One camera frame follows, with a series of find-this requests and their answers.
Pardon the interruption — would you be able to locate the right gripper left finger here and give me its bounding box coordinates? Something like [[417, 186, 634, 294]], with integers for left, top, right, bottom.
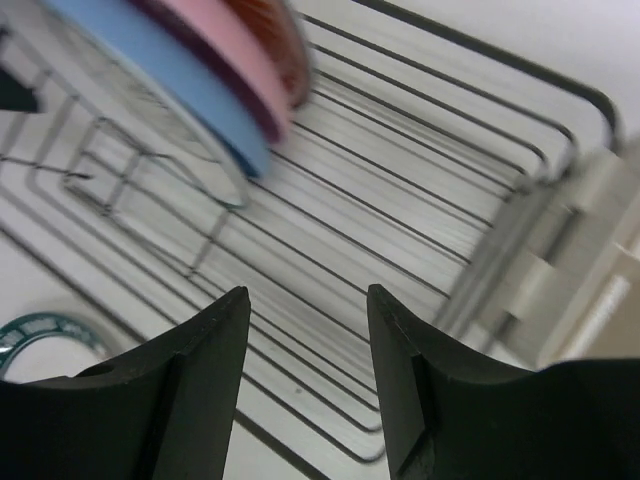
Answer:
[[1, 287, 249, 479]]

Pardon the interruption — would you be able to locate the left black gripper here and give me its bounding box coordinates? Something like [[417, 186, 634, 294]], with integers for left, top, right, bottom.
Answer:
[[0, 24, 41, 115]]

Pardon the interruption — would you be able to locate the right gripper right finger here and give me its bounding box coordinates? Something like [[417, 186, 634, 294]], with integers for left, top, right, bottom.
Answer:
[[367, 285, 639, 479]]

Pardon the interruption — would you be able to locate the green rimmed white plate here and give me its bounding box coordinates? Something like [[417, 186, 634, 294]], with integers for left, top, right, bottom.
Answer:
[[1, 311, 125, 383]]

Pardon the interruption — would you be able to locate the dark wire dish rack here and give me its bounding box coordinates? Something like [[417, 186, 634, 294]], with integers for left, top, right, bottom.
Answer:
[[1, 1, 624, 479]]

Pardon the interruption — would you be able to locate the blue plate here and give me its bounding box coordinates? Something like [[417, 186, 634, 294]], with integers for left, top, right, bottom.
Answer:
[[45, 0, 271, 177]]

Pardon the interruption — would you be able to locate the beige plastic cutlery holder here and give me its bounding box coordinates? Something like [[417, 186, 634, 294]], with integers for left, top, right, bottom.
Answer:
[[435, 144, 639, 368]]

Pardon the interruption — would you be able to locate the pink plate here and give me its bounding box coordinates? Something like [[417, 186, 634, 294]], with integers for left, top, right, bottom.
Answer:
[[133, 0, 290, 143]]

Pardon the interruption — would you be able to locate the white plate with red print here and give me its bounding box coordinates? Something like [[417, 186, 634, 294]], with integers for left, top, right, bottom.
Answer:
[[227, 0, 312, 108]]

